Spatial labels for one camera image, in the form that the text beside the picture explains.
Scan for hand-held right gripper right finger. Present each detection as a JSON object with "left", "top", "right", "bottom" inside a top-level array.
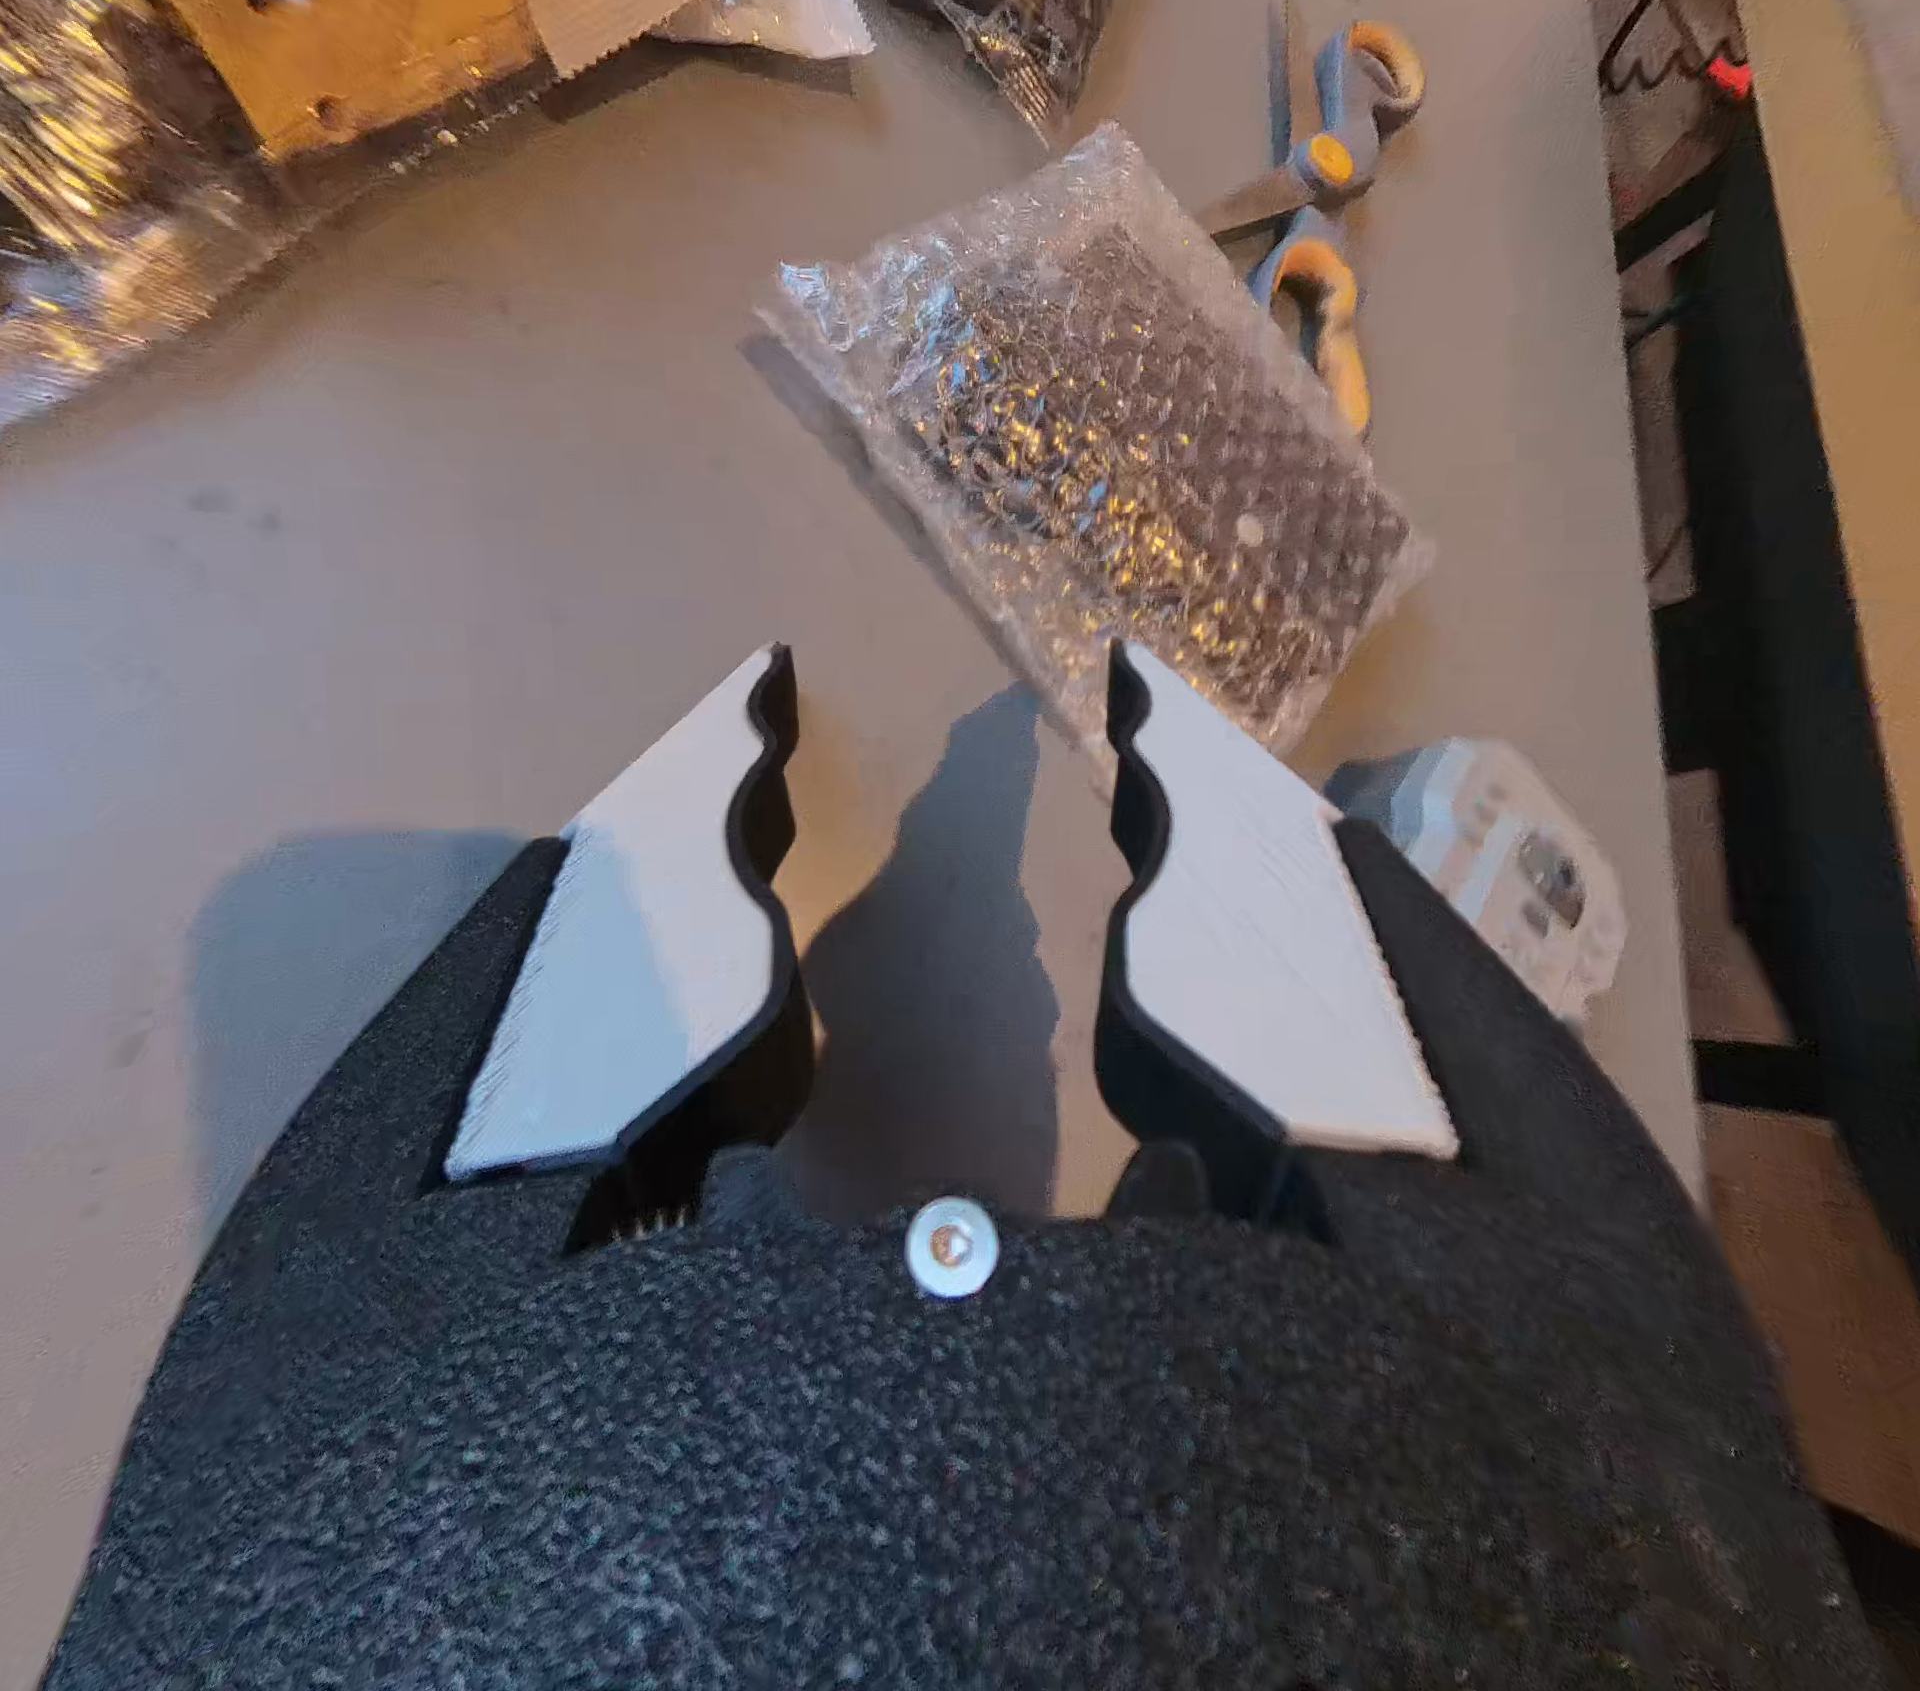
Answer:
[{"left": 1094, "top": 638, "right": 1461, "bottom": 1160}]

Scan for orange grey scissors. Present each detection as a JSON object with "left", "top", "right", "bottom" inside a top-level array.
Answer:
[{"left": 1201, "top": 0, "right": 1431, "bottom": 444}]

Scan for grey desk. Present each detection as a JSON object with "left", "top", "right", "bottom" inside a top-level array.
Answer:
[{"left": 0, "top": 0, "right": 1712, "bottom": 1663}]

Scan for black coiled cable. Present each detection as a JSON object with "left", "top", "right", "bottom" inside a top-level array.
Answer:
[{"left": 1594, "top": 0, "right": 1755, "bottom": 106}]

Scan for clear bag small dark parts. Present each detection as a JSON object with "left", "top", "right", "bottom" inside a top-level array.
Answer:
[{"left": 754, "top": 124, "right": 1438, "bottom": 766}]

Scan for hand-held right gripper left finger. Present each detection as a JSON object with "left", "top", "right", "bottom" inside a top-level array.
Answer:
[{"left": 443, "top": 644, "right": 821, "bottom": 1184}]

